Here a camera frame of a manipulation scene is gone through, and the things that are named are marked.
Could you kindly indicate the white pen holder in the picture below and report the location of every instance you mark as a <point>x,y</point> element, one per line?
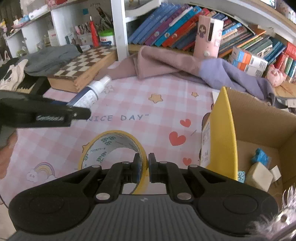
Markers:
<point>84,38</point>

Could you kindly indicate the blue plastic bag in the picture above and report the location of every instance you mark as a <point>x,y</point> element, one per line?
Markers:
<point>260,158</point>

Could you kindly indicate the small white carton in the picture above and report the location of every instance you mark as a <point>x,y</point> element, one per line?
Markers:
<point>53,36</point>

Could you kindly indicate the wooden chessboard box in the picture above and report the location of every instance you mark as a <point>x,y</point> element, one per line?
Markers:
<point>81,67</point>

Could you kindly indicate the dark spray bottle white cap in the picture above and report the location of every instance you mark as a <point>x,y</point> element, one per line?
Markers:
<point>92,92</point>

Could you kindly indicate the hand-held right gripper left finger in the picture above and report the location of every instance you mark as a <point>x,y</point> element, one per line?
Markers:
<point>137,168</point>

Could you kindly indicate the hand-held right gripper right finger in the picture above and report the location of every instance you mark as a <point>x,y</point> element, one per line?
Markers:
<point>152,168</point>

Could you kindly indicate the white charger plug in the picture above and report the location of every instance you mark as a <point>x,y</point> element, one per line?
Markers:
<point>276,177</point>

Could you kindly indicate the orange and blue box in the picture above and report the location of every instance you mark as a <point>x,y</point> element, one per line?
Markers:
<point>249,58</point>
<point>247,68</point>

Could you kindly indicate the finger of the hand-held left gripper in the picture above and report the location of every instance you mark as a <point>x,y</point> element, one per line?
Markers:
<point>46,115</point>
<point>27,97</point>

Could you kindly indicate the red tube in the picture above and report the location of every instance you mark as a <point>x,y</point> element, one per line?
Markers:
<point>93,32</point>

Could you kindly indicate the black electric keyboard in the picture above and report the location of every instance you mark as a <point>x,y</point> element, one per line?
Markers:
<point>26,88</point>

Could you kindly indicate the pink rectangular device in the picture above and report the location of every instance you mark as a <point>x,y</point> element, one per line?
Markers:
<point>208,34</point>

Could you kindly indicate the fluffy purple sleeve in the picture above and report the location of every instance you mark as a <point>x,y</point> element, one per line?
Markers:
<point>279,217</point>

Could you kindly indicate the white garment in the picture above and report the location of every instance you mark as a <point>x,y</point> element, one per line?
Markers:
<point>11,74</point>

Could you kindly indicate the row of books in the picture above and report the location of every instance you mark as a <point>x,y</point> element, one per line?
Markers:
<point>166,25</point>

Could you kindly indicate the pink and purple cloth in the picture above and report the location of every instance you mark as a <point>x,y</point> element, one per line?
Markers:
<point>166,62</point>

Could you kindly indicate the grey folded cloth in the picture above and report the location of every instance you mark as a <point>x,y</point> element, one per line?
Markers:
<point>50,59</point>

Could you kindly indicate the pink checked tablecloth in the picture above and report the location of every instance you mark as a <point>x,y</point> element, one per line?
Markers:
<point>138,104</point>

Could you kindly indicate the pink pig plush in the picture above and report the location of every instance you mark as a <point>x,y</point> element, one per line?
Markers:
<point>275,76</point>

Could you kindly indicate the green-lidded jar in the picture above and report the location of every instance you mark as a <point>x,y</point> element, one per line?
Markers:
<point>106,38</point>

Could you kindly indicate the beige block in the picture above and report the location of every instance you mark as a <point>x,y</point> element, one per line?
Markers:
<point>259,176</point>

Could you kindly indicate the yellow cardboard box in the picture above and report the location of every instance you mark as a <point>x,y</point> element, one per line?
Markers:
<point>225,139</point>

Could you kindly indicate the white bookshelf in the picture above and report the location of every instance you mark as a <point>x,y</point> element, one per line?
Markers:
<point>119,30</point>

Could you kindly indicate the yellow tape roll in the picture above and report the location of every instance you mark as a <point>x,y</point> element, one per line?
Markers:
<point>111,139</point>

